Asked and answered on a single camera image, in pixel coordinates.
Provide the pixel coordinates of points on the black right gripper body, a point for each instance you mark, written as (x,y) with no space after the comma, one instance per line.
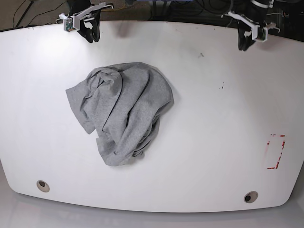
(80,10)

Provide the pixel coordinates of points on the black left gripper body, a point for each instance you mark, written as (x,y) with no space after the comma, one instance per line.
(255,11)

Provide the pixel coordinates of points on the grey t-shirt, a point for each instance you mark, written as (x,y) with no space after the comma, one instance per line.
(123,104)

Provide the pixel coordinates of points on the red tape rectangle marking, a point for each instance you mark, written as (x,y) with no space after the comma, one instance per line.
(274,150)

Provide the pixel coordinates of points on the left table grommet hole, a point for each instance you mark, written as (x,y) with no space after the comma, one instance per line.
(43,186)

